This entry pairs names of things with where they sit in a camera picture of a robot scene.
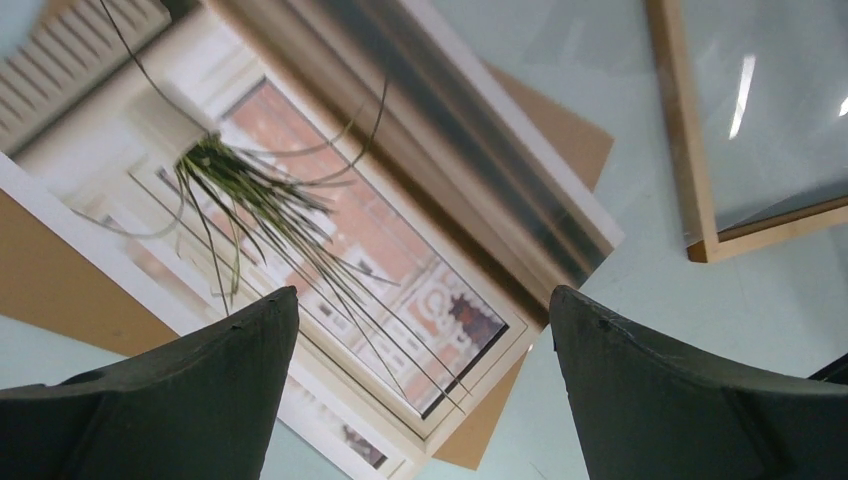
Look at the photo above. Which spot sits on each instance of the light wooden picture frame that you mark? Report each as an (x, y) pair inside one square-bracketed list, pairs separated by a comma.
[(677, 88)]

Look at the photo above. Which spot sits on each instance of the clear acrylic sheet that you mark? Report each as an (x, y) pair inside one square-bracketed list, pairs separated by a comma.
[(771, 80)]

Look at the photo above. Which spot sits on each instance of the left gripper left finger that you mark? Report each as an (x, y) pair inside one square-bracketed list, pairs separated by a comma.
[(200, 407)]

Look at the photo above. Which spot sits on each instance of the brown cardboard backing board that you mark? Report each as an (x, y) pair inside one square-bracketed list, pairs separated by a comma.
[(53, 285)]

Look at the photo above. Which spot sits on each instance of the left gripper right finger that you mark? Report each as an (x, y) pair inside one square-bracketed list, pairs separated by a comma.
[(648, 406)]

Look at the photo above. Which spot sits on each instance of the photo print of window plant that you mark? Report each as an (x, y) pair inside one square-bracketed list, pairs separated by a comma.
[(397, 199)]

